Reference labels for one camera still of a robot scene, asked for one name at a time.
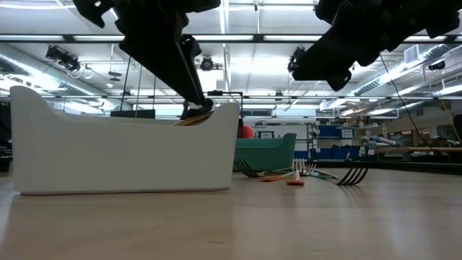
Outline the teal plastic bin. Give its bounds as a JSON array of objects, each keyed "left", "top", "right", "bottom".
[{"left": 233, "top": 132, "right": 298, "bottom": 173}]

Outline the black ceiling-mounted equipment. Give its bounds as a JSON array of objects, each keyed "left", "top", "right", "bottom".
[{"left": 45, "top": 45, "right": 81, "bottom": 72}]

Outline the white plastic bin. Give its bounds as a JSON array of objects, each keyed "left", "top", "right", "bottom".
[{"left": 9, "top": 85, "right": 240, "bottom": 196}]

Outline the shelf with blue bins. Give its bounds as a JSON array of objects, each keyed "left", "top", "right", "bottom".
[{"left": 306, "top": 122, "right": 362, "bottom": 162}]

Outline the black monitor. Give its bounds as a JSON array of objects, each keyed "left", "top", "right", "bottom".
[{"left": 110, "top": 109, "right": 157, "bottom": 120}]

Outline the white air vent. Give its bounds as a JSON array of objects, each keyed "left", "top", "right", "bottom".
[{"left": 404, "top": 43, "right": 420, "bottom": 64}]

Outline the wooden utensil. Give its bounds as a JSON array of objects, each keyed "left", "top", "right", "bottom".
[{"left": 180, "top": 110, "right": 214, "bottom": 126}]

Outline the silver ventilation duct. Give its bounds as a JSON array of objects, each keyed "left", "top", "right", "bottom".
[
  {"left": 355, "top": 43, "right": 462, "bottom": 97},
  {"left": 0, "top": 42, "right": 91, "bottom": 97}
]

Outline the black overhead light rail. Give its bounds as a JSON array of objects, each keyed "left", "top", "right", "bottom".
[{"left": 0, "top": 33, "right": 462, "bottom": 45}]

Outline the orange-handled black fork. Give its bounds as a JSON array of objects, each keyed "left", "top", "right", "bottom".
[{"left": 233, "top": 158, "right": 286, "bottom": 182}]

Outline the black aluminium table frame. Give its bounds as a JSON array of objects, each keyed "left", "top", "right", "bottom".
[{"left": 310, "top": 160, "right": 462, "bottom": 176}]

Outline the long wooden bar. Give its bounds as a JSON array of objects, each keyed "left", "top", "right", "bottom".
[{"left": 375, "top": 146, "right": 462, "bottom": 153}]

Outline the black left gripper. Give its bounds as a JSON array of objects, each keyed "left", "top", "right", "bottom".
[{"left": 114, "top": 10, "right": 214, "bottom": 119}]

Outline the gold fork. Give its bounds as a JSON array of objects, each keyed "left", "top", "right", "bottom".
[{"left": 172, "top": 114, "right": 212, "bottom": 127}]

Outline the black dome ceiling camera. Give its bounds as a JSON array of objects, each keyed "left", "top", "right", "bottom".
[{"left": 199, "top": 56, "right": 215, "bottom": 72}]

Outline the hanging yellow and black cable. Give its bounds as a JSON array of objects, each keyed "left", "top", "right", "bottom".
[{"left": 378, "top": 53, "right": 440, "bottom": 152}]

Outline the orange-handled silver fork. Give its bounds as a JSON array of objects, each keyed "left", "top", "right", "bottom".
[{"left": 285, "top": 158, "right": 318, "bottom": 186}]

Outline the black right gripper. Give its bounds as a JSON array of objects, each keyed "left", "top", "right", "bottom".
[{"left": 291, "top": 0, "right": 427, "bottom": 92}]

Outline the person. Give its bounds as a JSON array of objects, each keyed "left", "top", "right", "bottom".
[{"left": 236, "top": 118, "right": 256, "bottom": 139}]

